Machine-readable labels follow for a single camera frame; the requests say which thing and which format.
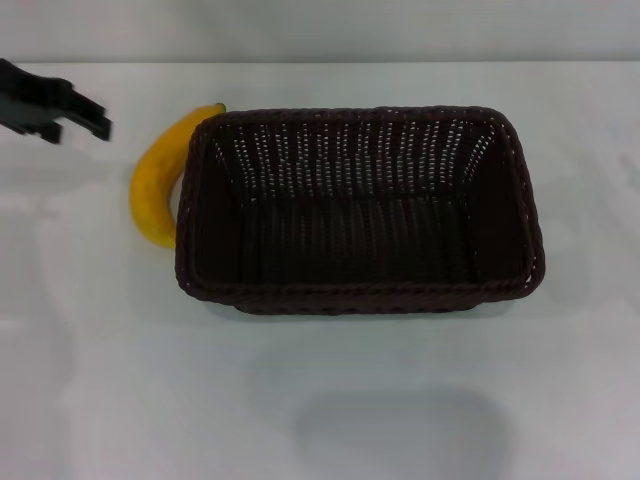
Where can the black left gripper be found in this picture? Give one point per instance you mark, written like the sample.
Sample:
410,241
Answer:
25,100

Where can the dark brown woven basket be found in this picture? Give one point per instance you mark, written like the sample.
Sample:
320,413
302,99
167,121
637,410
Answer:
350,240

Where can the yellow banana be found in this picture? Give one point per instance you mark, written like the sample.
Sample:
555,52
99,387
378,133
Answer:
150,190

